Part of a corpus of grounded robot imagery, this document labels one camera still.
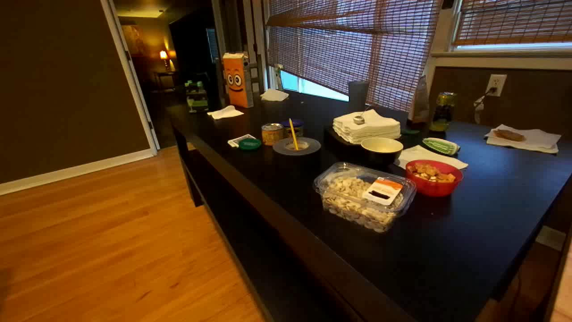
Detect white green scrub brush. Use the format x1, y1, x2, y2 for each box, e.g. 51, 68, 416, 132
420, 136, 461, 157

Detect orange carton with face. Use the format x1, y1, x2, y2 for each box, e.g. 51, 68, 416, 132
219, 52, 253, 109

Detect large bamboo window blind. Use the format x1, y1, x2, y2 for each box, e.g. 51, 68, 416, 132
262, 0, 443, 116

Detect black bowl white inside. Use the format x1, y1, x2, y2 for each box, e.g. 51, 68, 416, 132
357, 136, 405, 170

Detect green round lid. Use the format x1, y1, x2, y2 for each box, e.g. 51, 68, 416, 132
237, 138, 264, 154

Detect black tray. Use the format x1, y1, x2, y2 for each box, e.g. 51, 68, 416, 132
323, 123, 421, 161

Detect white napkin under cookie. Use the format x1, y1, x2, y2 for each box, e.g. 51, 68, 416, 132
484, 122, 563, 156

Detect small folded white napkin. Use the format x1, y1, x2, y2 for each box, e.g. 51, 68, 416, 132
205, 104, 244, 122

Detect flat white napkin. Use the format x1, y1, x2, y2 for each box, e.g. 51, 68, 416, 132
395, 143, 470, 174

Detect red bowl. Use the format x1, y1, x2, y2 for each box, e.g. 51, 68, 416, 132
404, 159, 464, 199

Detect small tin can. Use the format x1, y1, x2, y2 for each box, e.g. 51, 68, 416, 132
259, 122, 286, 149

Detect glass jar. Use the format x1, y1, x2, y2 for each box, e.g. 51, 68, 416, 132
427, 89, 457, 134

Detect white wall outlet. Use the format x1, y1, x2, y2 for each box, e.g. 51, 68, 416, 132
484, 72, 509, 98

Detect small white card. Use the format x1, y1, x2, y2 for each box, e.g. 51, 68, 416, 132
225, 132, 257, 149

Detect small bamboo window blind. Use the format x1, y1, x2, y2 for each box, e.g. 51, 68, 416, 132
454, 0, 572, 48

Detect stack of white napkins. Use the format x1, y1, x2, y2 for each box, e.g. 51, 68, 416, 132
330, 107, 404, 145

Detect brown cookie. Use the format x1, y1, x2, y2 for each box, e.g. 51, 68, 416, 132
493, 129, 527, 143

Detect white door frame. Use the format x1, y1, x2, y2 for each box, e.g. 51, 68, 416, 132
98, 0, 162, 156

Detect clear plastic food container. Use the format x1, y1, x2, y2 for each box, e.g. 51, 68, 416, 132
312, 161, 418, 234

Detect dark cup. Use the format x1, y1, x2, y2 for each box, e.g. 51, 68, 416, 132
346, 79, 371, 107

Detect glowing wall lamp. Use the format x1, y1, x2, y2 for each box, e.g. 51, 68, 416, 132
155, 47, 178, 63

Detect wooden stick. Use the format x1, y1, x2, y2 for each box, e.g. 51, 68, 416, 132
287, 116, 302, 152

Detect grey round plate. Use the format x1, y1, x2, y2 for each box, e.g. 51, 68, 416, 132
271, 136, 323, 159

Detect plug with cord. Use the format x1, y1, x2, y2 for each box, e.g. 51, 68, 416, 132
471, 95, 488, 127

